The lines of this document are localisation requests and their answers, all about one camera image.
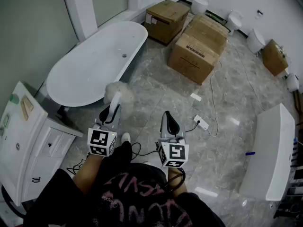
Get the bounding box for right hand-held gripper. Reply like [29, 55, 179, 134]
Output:
[156, 111, 190, 169]

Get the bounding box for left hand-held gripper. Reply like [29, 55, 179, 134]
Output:
[87, 103, 123, 157]

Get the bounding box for white fluffy duster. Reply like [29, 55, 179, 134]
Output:
[103, 81, 135, 124]

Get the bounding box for white bathtub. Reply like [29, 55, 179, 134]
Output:
[46, 20, 149, 108]

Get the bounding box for person's right forearm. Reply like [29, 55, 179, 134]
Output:
[167, 166, 187, 195]

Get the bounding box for person's left forearm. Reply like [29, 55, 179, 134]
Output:
[72, 154, 105, 195]

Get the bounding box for white power strip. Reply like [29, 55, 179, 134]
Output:
[193, 114, 210, 131]

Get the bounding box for person's black trousers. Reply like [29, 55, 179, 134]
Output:
[104, 140, 133, 172]

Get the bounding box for person's black printed shirt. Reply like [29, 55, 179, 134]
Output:
[23, 162, 225, 227]

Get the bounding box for wooden comb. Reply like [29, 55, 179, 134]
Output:
[20, 95, 35, 122]

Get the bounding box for white vanity cabinet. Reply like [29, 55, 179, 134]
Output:
[0, 80, 83, 207]

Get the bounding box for long white basin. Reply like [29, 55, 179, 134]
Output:
[239, 103, 296, 202]

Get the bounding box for green soap dish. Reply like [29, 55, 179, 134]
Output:
[0, 113, 10, 137]

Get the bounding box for large tape-wrapped cardboard box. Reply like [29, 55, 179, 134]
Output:
[183, 13, 230, 56]

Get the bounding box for cardboard box with white labels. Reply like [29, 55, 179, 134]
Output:
[144, 0, 191, 46]

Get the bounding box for green plastic tool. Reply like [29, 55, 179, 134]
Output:
[205, 11, 225, 21]

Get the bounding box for white tankless toilet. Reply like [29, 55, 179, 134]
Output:
[246, 28, 266, 54]

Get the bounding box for white toilet with tank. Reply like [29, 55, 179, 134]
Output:
[224, 9, 243, 36]

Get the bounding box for small cardboard box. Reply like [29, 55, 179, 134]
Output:
[261, 39, 289, 77]

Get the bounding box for white egg-shaped toilet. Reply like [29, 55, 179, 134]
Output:
[190, 0, 210, 16]

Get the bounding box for dark equipment rack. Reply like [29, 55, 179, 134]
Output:
[272, 136, 303, 219]

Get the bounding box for black plugged-in cable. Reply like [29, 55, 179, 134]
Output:
[184, 121, 201, 133]

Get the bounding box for white power strip cable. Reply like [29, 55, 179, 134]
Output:
[208, 60, 223, 138]

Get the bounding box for black looped wrist cable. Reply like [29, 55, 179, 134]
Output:
[165, 168, 187, 193]

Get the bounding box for thin black cable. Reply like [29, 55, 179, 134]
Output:
[66, 158, 88, 175]

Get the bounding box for long thin white cable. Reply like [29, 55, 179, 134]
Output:
[226, 39, 267, 112]

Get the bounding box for black hose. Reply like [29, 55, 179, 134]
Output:
[0, 184, 27, 219]

